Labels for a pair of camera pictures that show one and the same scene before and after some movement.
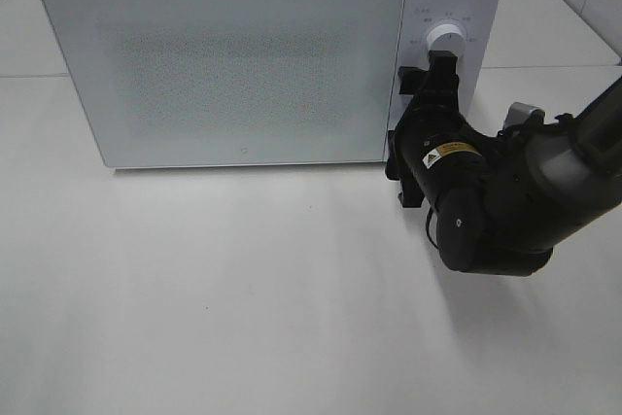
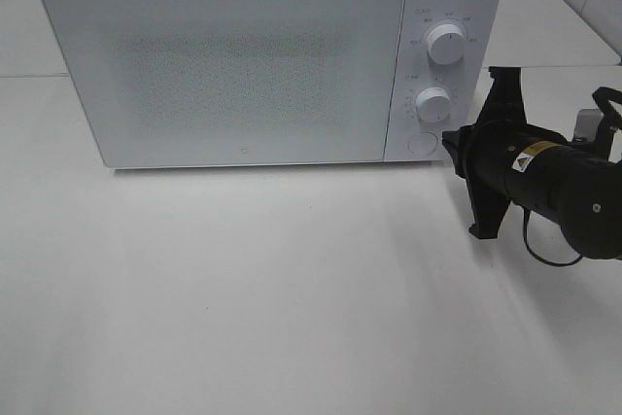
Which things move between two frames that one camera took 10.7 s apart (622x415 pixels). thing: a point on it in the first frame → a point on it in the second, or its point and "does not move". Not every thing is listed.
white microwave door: x=233 y=71 does not move
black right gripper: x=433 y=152 → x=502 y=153
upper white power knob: x=447 y=37 does not move
